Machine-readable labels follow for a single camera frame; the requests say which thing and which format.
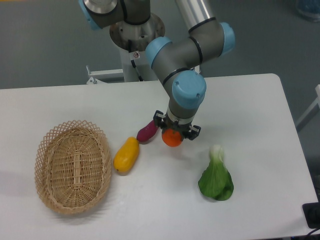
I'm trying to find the white frame at right edge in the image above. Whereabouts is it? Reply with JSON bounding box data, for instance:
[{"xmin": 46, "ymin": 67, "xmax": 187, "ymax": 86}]
[{"xmin": 295, "ymin": 84, "xmax": 320, "ymax": 133}]

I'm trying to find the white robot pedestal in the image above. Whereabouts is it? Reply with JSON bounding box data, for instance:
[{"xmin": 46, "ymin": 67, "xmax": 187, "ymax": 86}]
[{"xmin": 85, "ymin": 12, "xmax": 166, "ymax": 85}]

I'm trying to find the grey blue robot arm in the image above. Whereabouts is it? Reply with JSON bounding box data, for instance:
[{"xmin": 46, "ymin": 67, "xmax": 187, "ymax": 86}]
[{"xmin": 79, "ymin": 0, "xmax": 235, "ymax": 143}]

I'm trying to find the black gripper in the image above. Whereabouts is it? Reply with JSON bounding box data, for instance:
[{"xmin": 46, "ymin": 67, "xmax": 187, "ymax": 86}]
[{"xmin": 153, "ymin": 110, "xmax": 201, "ymax": 141}]

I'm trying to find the green bok choy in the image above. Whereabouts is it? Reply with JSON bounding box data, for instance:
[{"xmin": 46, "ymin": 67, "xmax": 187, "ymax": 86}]
[{"xmin": 198, "ymin": 144, "xmax": 234, "ymax": 201}]

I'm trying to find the orange fruit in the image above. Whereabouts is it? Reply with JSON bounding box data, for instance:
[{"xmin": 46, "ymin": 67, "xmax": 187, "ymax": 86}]
[{"xmin": 161, "ymin": 128, "xmax": 182, "ymax": 147}]

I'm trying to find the purple sweet potato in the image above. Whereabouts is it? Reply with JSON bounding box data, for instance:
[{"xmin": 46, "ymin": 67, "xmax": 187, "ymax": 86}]
[{"xmin": 136, "ymin": 120, "xmax": 158, "ymax": 143}]

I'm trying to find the woven wicker basket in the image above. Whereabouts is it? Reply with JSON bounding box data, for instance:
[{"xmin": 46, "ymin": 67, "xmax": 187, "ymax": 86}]
[{"xmin": 34, "ymin": 120, "xmax": 112, "ymax": 215}]

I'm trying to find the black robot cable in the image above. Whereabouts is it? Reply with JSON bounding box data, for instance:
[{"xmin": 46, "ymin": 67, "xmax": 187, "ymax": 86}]
[{"xmin": 127, "ymin": 39, "xmax": 145, "ymax": 82}]

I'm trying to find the black device at table edge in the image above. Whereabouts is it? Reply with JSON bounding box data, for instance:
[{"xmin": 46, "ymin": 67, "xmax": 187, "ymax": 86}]
[{"xmin": 302, "ymin": 202, "xmax": 320, "ymax": 229}]

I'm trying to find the yellow mango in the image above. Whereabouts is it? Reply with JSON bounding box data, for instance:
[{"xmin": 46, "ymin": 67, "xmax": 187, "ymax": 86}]
[{"xmin": 113, "ymin": 136, "xmax": 140, "ymax": 175}]

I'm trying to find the blue object top right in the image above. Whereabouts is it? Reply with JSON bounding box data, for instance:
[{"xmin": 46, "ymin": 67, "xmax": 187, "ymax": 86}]
[{"xmin": 295, "ymin": 0, "xmax": 320, "ymax": 23}]

